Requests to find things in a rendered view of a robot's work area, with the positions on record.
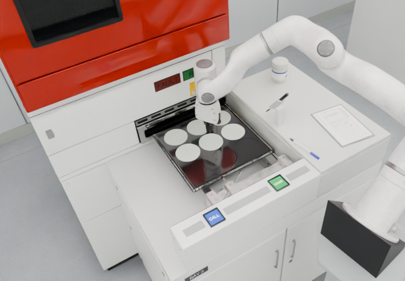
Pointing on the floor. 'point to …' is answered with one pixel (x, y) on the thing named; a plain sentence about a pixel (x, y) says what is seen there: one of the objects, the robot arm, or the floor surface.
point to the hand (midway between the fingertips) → (209, 127)
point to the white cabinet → (261, 242)
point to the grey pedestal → (347, 274)
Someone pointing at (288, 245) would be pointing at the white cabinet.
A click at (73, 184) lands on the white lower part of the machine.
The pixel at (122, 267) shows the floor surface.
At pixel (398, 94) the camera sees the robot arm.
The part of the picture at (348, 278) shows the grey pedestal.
